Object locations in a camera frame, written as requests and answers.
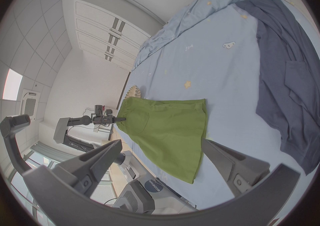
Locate white wardrobe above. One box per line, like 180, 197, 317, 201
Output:
73, 0, 152, 72

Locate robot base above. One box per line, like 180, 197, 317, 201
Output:
104, 151, 198, 215

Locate pale blue quilt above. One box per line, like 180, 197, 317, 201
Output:
133, 0, 278, 70

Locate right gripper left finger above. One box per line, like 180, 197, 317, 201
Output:
53, 139, 123, 198

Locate white ceiling air conditioner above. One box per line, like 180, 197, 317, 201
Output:
20, 88, 42, 122

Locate bed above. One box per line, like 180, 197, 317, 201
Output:
115, 0, 320, 212

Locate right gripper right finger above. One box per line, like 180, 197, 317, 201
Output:
201, 140, 270, 199

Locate dark blue garment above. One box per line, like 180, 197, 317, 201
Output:
234, 0, 320, 176

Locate green shorts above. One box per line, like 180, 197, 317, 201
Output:
116, 98, 209, 185

